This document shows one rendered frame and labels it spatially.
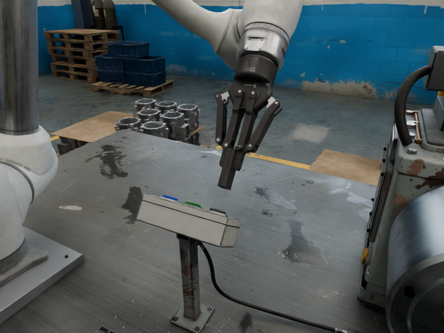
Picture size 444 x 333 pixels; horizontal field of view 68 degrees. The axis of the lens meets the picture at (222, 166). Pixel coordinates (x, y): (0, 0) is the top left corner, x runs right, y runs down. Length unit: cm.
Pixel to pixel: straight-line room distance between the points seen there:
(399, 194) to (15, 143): 86
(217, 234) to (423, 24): 540
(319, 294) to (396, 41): 518
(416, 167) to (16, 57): 86
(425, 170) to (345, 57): 527
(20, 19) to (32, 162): 34
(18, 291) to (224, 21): 74
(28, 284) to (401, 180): 81
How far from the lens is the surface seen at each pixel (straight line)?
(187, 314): 75
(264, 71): 60
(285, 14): 65
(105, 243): 98
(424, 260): 48
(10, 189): 87
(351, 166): 298
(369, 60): 584
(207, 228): 54
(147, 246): 94
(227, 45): 77
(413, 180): 66
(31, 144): 96
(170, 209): 58
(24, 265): 93
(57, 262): 93
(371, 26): 580
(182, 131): 274
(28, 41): 91
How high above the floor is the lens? 140
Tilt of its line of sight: 27 degrees down
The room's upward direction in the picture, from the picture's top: straight up
